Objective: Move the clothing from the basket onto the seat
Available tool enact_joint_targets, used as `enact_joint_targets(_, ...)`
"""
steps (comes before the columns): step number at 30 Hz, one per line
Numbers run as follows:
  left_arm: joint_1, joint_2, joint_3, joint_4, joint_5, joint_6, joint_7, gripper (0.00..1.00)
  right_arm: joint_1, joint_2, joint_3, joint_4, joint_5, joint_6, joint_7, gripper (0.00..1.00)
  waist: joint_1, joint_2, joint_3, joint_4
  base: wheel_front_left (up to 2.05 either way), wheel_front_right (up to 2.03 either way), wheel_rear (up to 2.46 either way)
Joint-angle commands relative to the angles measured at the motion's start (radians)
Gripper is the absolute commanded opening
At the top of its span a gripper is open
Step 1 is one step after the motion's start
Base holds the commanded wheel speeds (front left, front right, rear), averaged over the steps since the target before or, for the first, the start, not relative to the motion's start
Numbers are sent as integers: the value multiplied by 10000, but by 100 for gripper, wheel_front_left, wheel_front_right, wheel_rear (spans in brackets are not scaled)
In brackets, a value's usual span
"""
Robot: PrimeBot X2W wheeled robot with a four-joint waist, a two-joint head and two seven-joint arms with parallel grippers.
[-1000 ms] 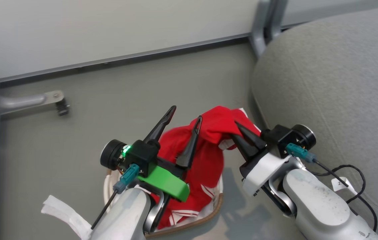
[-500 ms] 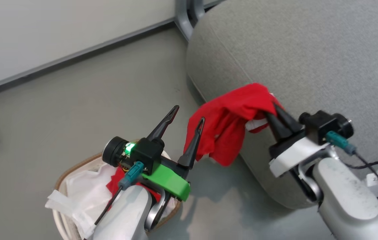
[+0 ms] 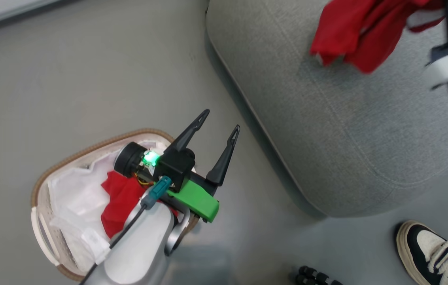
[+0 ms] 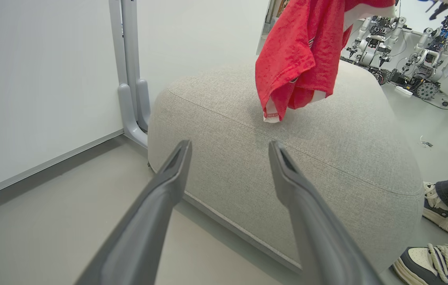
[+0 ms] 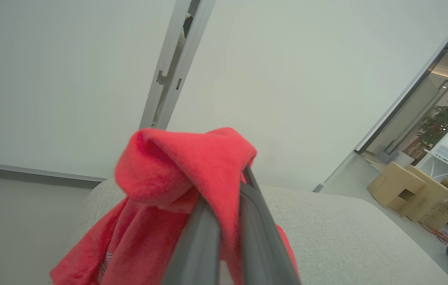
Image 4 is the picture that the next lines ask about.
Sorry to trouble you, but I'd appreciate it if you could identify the light grey fabric seat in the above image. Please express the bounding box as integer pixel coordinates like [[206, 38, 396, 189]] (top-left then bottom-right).
[[147, 59, 425, 274]]

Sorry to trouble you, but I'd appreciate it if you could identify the white and grey parked robot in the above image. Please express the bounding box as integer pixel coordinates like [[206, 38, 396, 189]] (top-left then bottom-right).
[[391, 15, 448, 100], [340, 15, 407, 85]]

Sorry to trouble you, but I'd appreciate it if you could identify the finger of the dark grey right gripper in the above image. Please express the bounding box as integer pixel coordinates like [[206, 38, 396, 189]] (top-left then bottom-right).
[[268, 140, 384, 285]]

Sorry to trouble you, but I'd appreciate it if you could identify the white partition panel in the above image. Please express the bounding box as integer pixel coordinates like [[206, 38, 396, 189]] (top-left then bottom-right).
[[0, 0, 125, 204]]

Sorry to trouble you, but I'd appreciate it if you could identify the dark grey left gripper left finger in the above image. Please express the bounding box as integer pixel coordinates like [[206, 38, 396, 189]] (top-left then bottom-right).
[[74, 139, 193, 285]]

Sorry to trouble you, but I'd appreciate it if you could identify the grey metal partition post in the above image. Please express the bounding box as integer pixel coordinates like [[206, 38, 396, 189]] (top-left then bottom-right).
[[108, 0, 151, 149]]

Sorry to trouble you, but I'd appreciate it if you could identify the red and white shirt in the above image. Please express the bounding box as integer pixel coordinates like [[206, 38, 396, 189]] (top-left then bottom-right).
[[255, 0, 397, 124]]

